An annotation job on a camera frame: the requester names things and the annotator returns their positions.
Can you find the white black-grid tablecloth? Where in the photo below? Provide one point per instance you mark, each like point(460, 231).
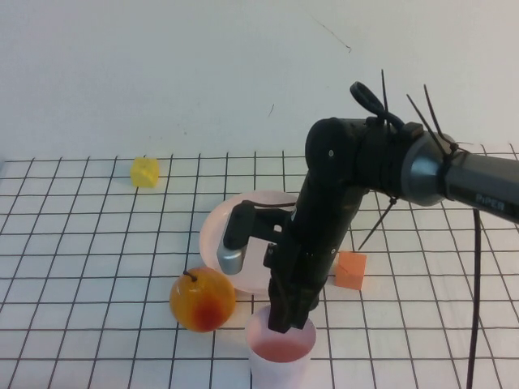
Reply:
point(81, 243)

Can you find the yellow cube block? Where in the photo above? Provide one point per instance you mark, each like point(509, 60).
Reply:
point(144, 173)

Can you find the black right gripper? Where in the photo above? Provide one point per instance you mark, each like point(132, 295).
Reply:
point(308, 251)

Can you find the silver wrist camera black mount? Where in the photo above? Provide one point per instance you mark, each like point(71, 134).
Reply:
point(232, 261)

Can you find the black zip tie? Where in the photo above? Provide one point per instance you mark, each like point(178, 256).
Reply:
point(383, 93)
point(421, 113)
point(377, 223)
point(432, 107)

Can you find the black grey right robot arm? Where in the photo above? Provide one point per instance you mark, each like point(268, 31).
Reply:
point(425, 170)

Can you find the orange yellow pear fruit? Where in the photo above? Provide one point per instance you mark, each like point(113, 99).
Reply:
point(202, 302)

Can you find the orange cube block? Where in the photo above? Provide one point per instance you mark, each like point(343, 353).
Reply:
point(351, 272)

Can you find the pale pink round plate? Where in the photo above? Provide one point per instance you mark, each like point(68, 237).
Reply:
point(213, 243)

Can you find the pale pink plastic cup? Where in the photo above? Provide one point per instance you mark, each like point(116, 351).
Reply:
point(280, 366)

